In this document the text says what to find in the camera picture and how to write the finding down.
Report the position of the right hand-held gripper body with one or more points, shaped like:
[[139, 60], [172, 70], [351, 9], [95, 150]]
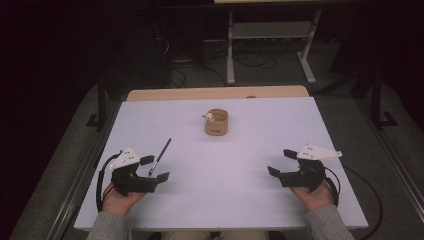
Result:
[[308, 173]]

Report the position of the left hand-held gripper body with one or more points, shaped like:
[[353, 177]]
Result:
[[128, 180]]

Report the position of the black pen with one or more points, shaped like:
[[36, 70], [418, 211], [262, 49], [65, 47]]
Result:
[[160, 156]]

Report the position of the brown pen holder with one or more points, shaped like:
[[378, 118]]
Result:
[[216, 128]]

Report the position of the person's left hand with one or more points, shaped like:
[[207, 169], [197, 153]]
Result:
[[118, 201]]

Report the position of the person's right hand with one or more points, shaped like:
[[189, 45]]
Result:
[[315, 198]]

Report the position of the small white figurine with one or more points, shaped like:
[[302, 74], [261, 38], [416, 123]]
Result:
[[209, 117]]

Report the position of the black metal stand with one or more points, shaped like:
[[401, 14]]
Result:
[[376, 100], [101, 100]]

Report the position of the wooden table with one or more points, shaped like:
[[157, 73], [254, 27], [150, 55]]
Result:
[[216, 92]]

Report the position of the metal floor rail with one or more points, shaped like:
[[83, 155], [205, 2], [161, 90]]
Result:
[[76, 186], [393, 160]]

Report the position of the white metal frame desk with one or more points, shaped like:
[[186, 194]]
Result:
[[270, 30]]

